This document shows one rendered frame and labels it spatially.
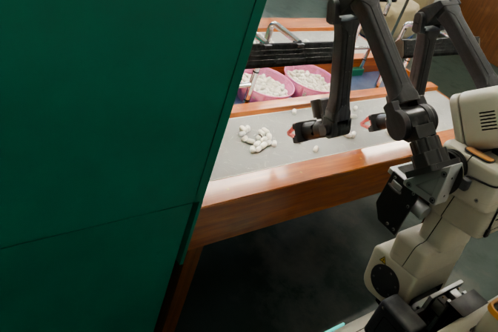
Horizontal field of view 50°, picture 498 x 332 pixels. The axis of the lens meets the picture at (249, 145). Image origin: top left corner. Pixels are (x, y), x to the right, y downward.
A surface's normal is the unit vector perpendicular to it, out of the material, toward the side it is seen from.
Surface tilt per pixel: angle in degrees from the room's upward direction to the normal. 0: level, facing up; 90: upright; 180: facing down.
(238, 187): 0
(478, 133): 90
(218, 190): 0
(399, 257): 90
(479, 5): 90
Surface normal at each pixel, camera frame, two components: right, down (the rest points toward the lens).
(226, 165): 0.28, -0.79
